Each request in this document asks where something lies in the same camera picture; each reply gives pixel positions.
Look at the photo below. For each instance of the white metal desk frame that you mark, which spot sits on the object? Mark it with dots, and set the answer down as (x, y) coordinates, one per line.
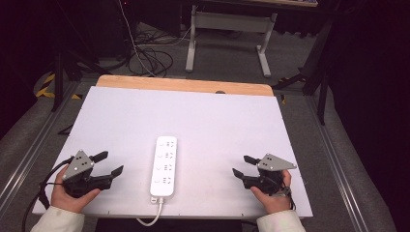
(230, 21)

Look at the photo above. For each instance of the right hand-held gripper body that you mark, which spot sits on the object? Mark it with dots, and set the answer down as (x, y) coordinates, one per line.
(270, 182)

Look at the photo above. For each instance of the white power strip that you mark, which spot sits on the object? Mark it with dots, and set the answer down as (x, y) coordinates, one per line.
(163, 180)

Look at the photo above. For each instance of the black metal stand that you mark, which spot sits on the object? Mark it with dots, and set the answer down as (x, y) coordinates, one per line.
(322, 96)

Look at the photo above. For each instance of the wooden table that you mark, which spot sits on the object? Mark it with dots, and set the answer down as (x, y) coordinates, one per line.
(180, 84)

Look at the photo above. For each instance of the aluminium floor rail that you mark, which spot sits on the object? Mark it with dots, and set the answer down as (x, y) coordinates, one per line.
(32, 148)
(335, 180)

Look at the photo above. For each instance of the wooden desk top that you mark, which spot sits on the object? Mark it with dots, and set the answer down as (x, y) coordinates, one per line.
(283, 2)

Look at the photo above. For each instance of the person's left hand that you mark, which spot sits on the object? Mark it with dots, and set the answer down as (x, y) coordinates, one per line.
(66, 199)

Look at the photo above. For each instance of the white cover board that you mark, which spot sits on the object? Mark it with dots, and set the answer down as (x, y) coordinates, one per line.
(209, 129)

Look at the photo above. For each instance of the yellow black floor tape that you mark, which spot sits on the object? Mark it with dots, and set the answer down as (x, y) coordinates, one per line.
(48, 79)

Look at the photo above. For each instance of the person's right hand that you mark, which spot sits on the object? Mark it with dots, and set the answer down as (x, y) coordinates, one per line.
(275, 203)

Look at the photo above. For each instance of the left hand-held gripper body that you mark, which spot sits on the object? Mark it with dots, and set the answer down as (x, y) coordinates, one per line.
(84, 185)

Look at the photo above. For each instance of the black tripod stand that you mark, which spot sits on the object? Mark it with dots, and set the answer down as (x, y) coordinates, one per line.
(58, 80)

